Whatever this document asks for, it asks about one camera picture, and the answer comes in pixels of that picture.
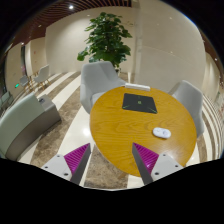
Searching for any green potted plant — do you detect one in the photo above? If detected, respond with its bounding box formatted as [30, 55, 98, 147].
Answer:
[77, 12, 132, 69]

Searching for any grey chair background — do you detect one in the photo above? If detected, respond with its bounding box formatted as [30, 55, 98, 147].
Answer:
[20, 75, 31, 91]

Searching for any white computer mouse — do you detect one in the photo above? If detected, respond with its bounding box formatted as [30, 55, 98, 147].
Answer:
[153, 127, 171, 139]

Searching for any grey armchair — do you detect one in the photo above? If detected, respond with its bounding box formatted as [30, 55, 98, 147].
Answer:
[168, 80, 204, 137]
[80, 61, 125, 113]

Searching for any grey armchair left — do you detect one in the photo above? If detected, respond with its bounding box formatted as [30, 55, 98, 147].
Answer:
[80, 61, 125, 113]

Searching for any white keyboard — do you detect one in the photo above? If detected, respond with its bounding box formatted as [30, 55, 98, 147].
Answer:
[125, 83, 150, 91]

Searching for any black mouse pad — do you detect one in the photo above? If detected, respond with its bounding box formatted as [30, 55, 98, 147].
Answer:
[122, 93, 157, 114]

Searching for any round wooden table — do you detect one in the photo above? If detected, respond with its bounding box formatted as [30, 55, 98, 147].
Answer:
[90, 87, 197, 176]

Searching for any white chair background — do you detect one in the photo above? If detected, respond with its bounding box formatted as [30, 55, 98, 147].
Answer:
[34, 65, 49, 87]

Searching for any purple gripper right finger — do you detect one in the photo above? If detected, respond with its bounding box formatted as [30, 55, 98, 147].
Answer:
[132, 143, 182, 185]

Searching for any grey armchair right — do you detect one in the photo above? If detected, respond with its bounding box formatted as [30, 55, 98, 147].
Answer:
[168, 80, 204, 137]

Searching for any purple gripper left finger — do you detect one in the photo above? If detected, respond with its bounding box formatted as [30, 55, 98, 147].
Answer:
[42, 143, 91, 185]

